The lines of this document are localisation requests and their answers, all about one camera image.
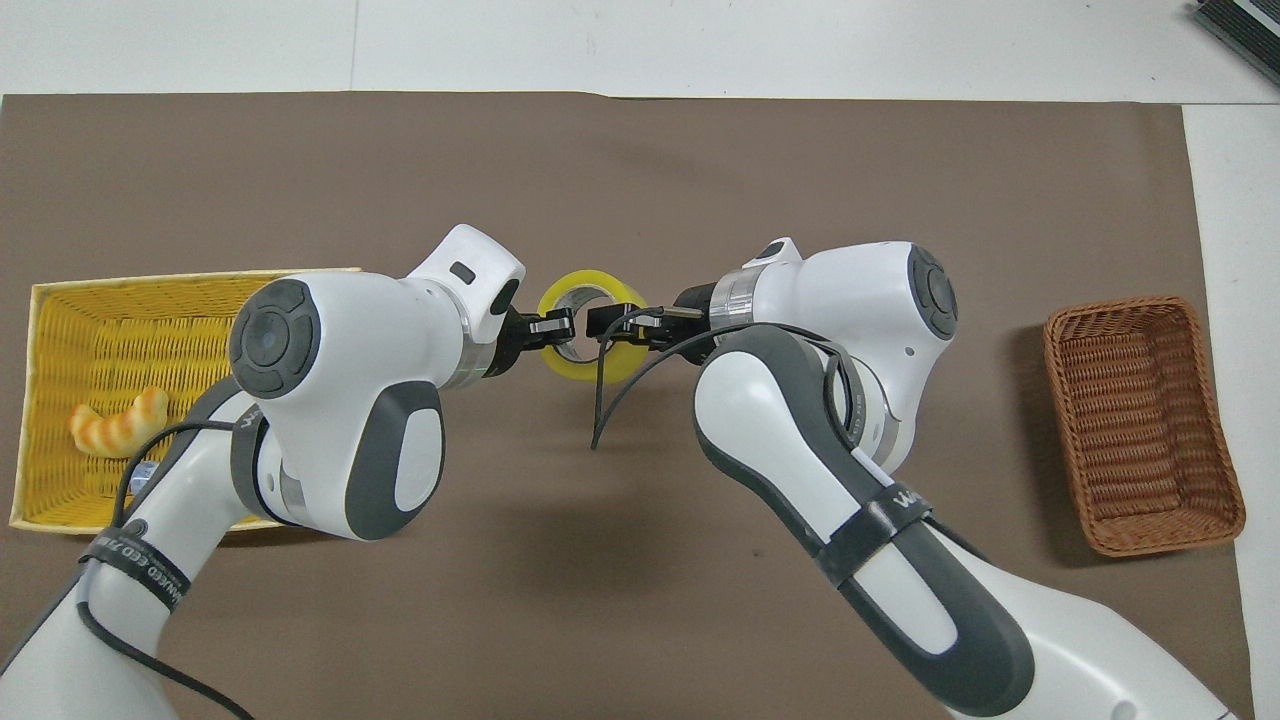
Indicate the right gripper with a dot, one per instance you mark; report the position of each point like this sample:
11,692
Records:
690,320

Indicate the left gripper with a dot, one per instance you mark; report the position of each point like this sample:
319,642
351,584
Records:
510,345

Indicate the yellow tape roll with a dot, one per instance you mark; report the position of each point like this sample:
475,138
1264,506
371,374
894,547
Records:
610,368

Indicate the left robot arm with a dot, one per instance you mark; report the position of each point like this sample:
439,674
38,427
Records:
340,360

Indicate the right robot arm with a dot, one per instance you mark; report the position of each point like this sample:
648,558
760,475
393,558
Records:
800,440

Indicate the yellow woven basket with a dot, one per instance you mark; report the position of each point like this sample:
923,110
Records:
110,330

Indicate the brown wicker basket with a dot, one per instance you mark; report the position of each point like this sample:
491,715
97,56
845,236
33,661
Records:
1140,420

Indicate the toy croissant bread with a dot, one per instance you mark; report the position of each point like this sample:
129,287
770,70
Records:
115,428

